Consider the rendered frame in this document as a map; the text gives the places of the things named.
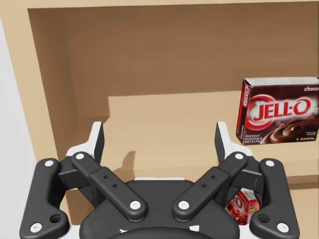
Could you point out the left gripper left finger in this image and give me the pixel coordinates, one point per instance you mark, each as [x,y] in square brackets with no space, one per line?
[45,194]

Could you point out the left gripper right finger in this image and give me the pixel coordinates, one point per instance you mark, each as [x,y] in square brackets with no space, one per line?
[274,194]

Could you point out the pale wooden shelf unit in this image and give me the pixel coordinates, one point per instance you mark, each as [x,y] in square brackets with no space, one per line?
[149,74]

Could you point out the red and white carton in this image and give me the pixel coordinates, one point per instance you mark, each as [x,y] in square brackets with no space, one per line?
[241,207]

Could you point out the brown carton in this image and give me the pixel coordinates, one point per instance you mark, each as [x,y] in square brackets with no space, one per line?
[279,112]

